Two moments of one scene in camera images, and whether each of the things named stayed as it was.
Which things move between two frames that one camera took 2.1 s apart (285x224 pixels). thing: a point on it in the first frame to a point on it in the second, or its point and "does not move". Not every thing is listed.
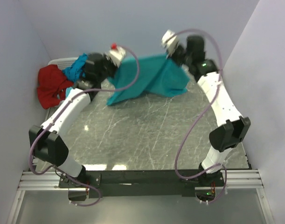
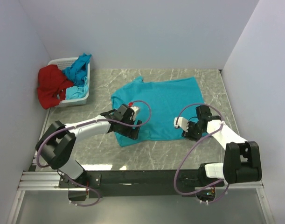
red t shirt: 52,83 does not move
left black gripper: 105,58 to 132,133
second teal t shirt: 76,71 does not move
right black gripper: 172,55 to 189,135
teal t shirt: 158,75 to 163,107
